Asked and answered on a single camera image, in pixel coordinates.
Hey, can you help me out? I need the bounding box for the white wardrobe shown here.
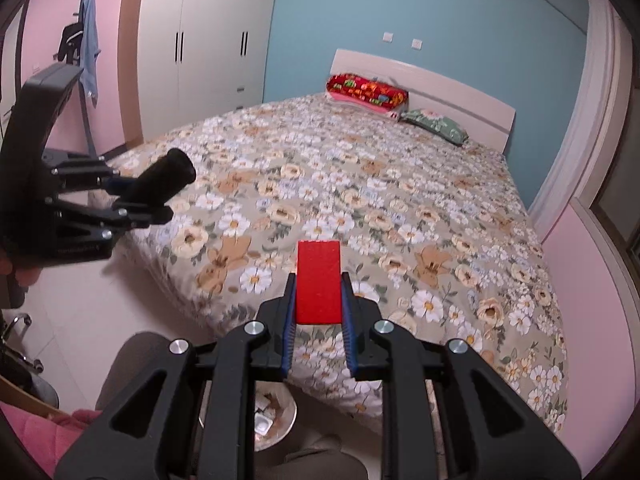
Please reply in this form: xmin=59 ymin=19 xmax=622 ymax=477
xmin=124 ymin=0 xmax=279 ymax=143

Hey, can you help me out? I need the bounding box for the floral bed sheet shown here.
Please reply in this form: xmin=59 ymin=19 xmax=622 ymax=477
xmin=107 ymin=92 xmax=571 ymax=436

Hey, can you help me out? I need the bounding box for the black cylinder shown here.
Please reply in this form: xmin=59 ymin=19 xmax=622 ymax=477
xmin=120 ymin=148 xmax=197 ymax=208

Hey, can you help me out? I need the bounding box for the chrome chair base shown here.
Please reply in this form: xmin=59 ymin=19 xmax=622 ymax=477
xmin=0 ymin=312 xmax=61 ymax=408

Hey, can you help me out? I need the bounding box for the green floral pillow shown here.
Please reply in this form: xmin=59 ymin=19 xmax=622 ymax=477
xmin=400 ymin=109 xmax=470 ymax=147

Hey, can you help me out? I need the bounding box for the black hanging jacket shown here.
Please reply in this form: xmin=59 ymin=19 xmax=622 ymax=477
xmin=56 ymin=22 xmax=84 ymax=64

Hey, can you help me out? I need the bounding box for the blue hanging towel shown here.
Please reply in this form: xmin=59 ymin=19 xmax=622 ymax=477
xmin=80 ymin=0 xmax=102 ymax=107

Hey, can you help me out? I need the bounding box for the person's left hand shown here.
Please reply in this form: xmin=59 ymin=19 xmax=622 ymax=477
xmin=0 ymin=252 xmax=43 ymax=288

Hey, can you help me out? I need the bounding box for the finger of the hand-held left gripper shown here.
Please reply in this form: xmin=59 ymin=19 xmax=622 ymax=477
xmin=46 ymin=196 xmax=175 ymax=242
xmin=42 ymin=149 xmax=147 ymax=197

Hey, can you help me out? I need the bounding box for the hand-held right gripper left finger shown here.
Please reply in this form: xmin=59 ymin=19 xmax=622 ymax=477
xmin=54 ymin=272 xmax=301 ymax=480

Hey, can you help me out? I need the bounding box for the white bed headboard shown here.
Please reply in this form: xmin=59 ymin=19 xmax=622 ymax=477
xmin=330 ymin=49 xmax=516 ymax=156

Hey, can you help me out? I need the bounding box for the red patterned pillow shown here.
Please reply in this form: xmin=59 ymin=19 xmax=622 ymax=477
xmin=326 ymin=74 xmax=410 ymax=113

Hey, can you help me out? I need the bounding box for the pink cushion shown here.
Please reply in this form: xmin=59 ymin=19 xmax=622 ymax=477
xmin=0 ymin=400 xmax=103 ymax=480

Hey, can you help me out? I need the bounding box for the white trash bin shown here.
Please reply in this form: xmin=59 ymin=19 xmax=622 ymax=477
xmin=200 ymin=382 xmax=298 ymax=453

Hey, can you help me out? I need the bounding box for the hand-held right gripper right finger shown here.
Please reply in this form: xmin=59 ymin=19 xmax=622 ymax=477
xmin=340 ymin=271 xmax=583 ymax=480

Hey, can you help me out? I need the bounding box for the person's right leg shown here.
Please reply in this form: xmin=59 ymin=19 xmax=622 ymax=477
xmin=257 ymin=435 xmax=368 ymax=480

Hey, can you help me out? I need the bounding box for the red toy brick plate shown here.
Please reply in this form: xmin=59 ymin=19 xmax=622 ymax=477
xmin=295 ymin=241 xmax=345 ymax=325

